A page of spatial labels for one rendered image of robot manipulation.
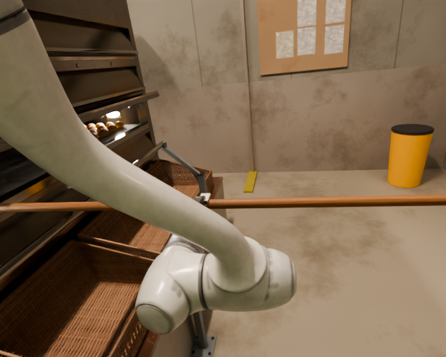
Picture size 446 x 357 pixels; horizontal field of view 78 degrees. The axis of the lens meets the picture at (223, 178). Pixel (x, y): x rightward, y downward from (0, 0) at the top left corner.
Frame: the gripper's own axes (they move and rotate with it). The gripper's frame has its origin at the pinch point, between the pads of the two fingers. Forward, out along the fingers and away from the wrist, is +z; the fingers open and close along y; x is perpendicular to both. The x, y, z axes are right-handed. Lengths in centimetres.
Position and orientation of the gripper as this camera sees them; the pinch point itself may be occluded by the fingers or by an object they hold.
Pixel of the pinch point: (204, 204)
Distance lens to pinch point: 84.7
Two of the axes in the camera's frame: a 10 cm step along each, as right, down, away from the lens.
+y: 1.1, 9.2, 3.8
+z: 1.5, -4.0, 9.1
